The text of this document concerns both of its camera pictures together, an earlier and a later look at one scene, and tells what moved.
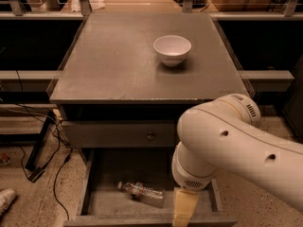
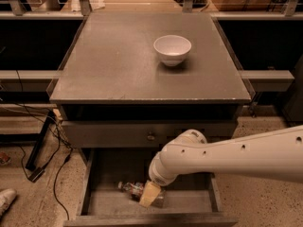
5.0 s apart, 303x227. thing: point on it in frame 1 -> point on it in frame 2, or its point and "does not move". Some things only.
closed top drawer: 120,133 does not move
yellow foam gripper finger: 185,206 -> 150,194
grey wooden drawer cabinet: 124,82 does not move
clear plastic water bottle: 138,191 does not move
